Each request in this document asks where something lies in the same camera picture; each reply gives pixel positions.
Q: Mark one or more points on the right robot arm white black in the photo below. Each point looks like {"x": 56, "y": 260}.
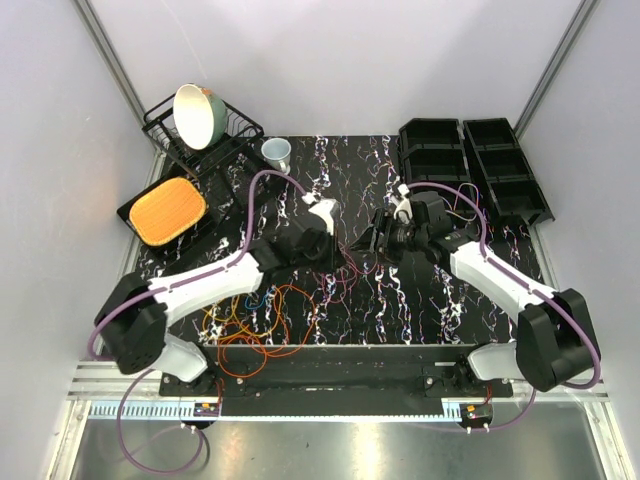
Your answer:
{"x": 555, "y": 340}

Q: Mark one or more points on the black bin near left column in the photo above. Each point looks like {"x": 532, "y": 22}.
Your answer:
{"x": 451, "y": 195}

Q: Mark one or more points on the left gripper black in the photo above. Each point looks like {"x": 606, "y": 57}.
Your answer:
{"x": 335, "y": 259}

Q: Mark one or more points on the black bin middle right column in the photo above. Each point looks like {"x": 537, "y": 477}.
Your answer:
{"x": 503, "y": 163}

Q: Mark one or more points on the black bin near right column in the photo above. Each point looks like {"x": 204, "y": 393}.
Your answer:
{"x": 518, "y": 199}

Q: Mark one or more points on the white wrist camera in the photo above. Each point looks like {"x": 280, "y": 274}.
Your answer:
{"x": 323, "y": 214}
{"x": 401, "y": 201}

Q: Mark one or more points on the black bin far right column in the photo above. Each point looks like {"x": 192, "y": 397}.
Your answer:
{"x": 490, "y": 133}

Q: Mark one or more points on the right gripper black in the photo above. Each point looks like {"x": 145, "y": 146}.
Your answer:
{"x": 385, "y": 225}

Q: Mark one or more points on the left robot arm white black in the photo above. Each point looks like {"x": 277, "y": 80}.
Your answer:
{"x": 135, "y": 321}

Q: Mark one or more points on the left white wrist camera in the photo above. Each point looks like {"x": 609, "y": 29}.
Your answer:
{"x": 323, "y": 214}

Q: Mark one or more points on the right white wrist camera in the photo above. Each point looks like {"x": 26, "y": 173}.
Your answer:
{"x": 401, "y": 201}

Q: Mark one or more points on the black bin far left column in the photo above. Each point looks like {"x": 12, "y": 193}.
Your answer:
{"x": 423, "y": 132}

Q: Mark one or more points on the cream green bowl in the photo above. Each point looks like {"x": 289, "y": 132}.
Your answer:
{"x": 200, "y": 116}

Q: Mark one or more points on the black wire dish rack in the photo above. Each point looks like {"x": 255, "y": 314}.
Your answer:
{"x": 224, "y": 170}

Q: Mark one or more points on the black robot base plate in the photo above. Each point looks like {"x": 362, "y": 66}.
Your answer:
{"x": 339, "y": 381}

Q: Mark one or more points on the light blue cup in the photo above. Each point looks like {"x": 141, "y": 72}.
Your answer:
{"x": 277, "y": 153}

